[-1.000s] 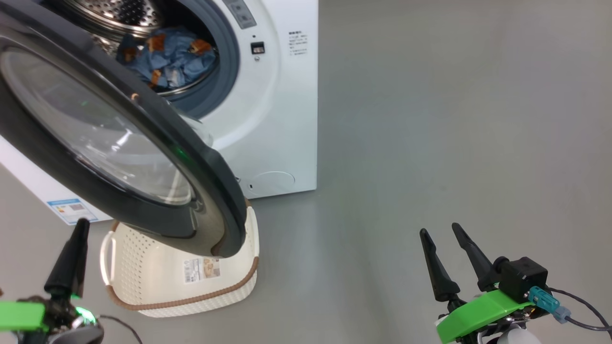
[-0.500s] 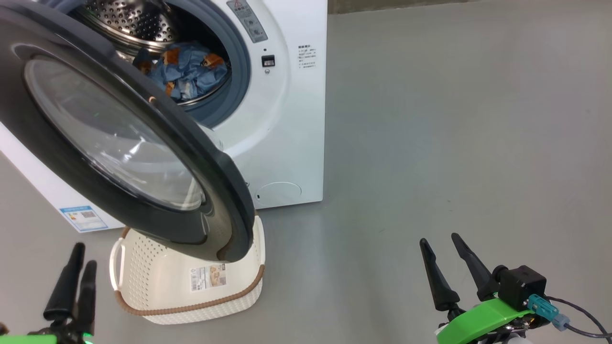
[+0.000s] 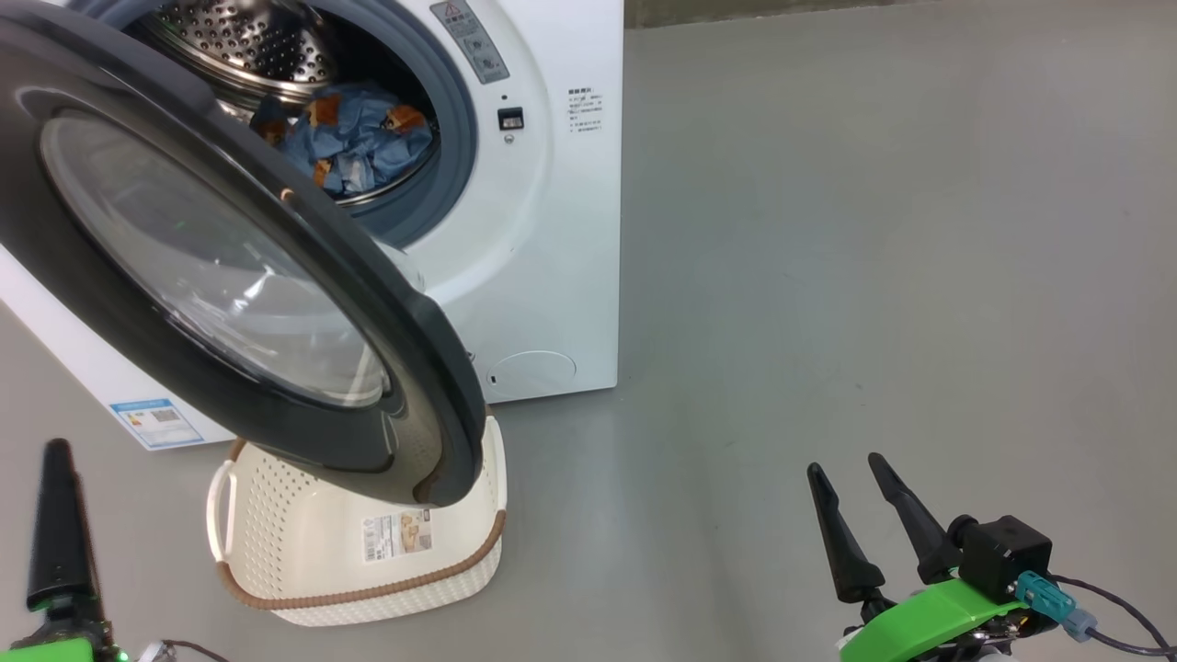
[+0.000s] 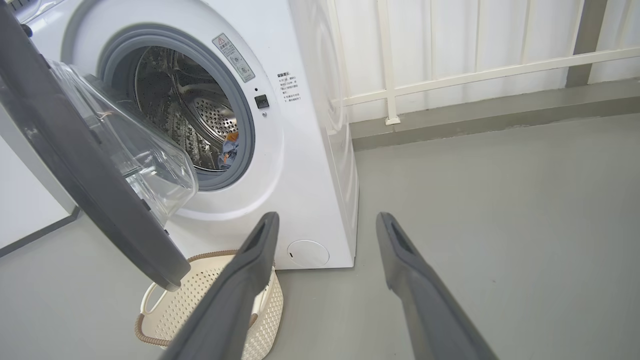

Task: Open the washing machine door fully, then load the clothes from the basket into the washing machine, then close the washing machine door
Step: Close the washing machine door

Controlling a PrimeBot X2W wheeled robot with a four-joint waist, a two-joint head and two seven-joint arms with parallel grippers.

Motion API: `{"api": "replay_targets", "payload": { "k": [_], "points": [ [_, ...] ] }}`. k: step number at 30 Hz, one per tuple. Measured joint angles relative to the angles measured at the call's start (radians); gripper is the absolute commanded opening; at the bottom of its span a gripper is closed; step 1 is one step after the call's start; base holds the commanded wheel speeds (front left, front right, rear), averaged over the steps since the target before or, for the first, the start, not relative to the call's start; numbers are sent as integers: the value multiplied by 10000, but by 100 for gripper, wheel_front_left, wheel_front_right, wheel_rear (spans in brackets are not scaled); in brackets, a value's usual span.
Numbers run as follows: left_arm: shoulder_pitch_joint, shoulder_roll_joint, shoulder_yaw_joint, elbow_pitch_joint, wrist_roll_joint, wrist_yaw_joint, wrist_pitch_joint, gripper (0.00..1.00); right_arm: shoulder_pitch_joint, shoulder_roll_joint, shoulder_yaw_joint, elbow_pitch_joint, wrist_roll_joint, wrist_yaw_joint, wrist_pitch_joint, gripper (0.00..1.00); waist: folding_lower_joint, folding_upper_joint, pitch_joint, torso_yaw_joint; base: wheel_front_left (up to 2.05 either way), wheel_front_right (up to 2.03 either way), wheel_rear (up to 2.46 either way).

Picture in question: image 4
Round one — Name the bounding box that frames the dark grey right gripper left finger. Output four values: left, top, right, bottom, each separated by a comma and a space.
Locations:
160, 211, 280, 360

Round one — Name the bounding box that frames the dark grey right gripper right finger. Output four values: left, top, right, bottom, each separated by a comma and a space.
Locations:
376, 212, 499, 360

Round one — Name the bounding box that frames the white metal railing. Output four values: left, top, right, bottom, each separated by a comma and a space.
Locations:
327, 0, 640, 126

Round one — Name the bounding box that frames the grey warning sticker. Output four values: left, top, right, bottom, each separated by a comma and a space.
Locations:
212, 33, 256, 84

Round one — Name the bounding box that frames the blue cartoon print garment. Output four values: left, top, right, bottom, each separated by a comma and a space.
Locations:
217, 132, 240, 170

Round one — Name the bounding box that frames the round dark washing machine door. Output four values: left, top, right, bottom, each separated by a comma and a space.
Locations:
0, 0, 200, 293

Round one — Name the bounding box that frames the white front-load washing machine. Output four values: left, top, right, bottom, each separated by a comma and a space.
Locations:
0, 0, 360, 271

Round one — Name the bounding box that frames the cream perforated laundry basket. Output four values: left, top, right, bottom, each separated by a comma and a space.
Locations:
135, 250, 285, 360

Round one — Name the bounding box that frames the round drain filter cover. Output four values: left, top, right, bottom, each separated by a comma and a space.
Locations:
286, 239, 331, 268

